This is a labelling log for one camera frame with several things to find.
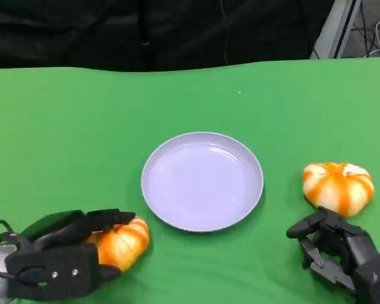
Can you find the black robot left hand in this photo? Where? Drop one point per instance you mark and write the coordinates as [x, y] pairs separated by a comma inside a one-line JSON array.
[[54, 269]]

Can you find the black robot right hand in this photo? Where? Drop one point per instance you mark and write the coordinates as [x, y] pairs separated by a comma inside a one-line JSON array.
[[358, 250]]

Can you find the orange and white bread roll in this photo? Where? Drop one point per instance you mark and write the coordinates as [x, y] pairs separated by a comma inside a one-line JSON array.
[[339, 187], [126, 244]]

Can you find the green table cloth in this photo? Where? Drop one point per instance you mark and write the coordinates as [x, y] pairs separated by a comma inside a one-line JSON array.
[[82, 126]]

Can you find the lilac plate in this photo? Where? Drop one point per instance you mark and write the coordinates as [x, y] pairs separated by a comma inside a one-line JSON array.
[[202, 183]]

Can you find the black backdrop curtain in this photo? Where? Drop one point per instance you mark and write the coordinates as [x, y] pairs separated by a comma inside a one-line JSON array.
[[114, 31]]

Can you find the grey metal frame panel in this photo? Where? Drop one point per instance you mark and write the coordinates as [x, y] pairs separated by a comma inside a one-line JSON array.
[[339, 28]]

